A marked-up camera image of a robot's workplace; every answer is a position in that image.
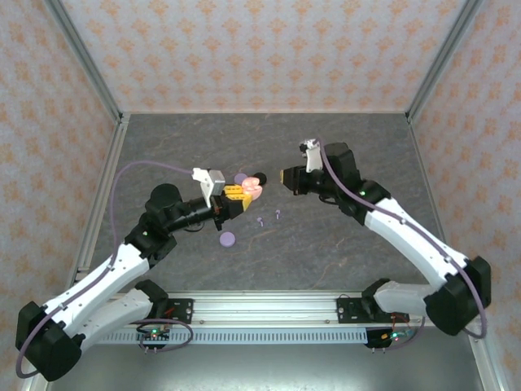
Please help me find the aluminium side rail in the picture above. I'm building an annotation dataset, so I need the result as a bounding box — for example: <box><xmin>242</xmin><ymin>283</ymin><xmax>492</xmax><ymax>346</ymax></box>
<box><xmin>67</xmin><ymin>113</ymin><xmax>131</xmax><ymax>286</ymax></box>
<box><xmin>406</xmin><ymin>116</ymin><xmax>466</xmax><ymax>293</ymax></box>

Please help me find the controller board with LED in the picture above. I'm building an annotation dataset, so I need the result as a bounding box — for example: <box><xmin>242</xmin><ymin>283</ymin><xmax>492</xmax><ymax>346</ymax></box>
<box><xmin>365</xmin><ymin>327</ymin><xmax>417</xmax><ymax>350</ymax></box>
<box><xmin>138</xmin><ymin>325</ymin><xmax>171</xmax><ymax>352</ymax></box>

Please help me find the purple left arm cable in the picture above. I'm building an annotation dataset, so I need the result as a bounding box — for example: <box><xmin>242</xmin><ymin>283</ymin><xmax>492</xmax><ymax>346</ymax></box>
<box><xmin>15</xmin><ymin>160</ymin><xmax>195</xmax><ymax>380</ymax></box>

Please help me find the slotted grey cable duct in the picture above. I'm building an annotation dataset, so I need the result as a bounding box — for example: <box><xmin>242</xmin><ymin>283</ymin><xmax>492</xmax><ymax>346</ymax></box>
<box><xmin>95</xmin><ymin>327</ymin><xmax>371</xmax><ymax>346</ymax></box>

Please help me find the aluminium frame post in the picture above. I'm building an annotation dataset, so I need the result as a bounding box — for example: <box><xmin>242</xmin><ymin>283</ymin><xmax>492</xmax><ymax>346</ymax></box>
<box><xmin>19</xmin><ymin>372</ymin><xmax>56</xmax><ymax>391</ymax></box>
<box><xmin>405</xmin><ymin>0</ymin><xmax>488</xmax><ymax>123</ymax></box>
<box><xmin>463</xmin><ymin>323</ymin><xmax>504</xmax><ymax>391</ymax></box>
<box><xmin>42</xmin><ymin>0</ymin><xmax>126</xmax><ymax>125</ymax></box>

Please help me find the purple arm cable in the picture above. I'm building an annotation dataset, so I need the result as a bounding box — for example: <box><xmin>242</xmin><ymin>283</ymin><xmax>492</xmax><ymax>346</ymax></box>
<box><xmin>317</xmin><ymin>138</ymin><xmax>489</xmax><ymax>340</ymax></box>
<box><xmin>15</xmin><ymin>160</ymin><xmax>195</xmax><ymax>380</ymax></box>

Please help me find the thin purple cable loop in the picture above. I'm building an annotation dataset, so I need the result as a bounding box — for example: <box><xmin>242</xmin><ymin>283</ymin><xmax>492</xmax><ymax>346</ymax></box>
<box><xmin>382</xmin><ymin>315</ymin><xmax>427</xmax><ymax>352</ymax></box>
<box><xmin>135</xmin><ymin>319</ymin><xmax>193</xmax><ymax>354</ymax></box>

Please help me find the grey sheet metal shelf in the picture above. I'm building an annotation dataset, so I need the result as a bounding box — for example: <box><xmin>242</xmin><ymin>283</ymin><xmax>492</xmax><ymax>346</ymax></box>
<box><xmin>42</xmin><ymin>325</ymin><xmax>496</xmax><ymax>391</ymax></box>

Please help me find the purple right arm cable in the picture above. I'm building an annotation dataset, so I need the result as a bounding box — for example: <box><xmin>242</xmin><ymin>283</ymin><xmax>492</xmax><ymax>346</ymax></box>
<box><xmin>317</xmin><ymin>138</ymin><xmax>489</xmax><ymax>340</ymax></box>

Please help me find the pink earbud charging case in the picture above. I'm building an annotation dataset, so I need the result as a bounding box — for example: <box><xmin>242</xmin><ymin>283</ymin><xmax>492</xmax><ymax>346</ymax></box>
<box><xmin>241</xmin><ymin>174</ymin><xmax>265</xmax><ymax>202</ymax></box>

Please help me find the wide aluminium base rail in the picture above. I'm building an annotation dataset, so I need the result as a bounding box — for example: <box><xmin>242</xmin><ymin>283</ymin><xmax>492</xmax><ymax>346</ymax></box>
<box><xmin>50</xmin><ymin>289</ymin><xmax>489</xmax><ymax>327</ymax></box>

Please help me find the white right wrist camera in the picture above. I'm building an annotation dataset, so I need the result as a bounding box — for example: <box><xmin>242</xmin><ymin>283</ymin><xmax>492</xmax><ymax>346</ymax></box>
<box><xmin>299</xmin><ymin>138</ymin><xmax>323</xmax><ymax>173</ymax></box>

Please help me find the white grey left wrist camera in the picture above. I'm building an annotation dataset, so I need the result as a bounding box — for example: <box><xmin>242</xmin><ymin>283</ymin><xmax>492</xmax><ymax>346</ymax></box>
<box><xmin>191</xmin><ymin>167</ymin><xmax>226</xmax><ymax>209</ymax></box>

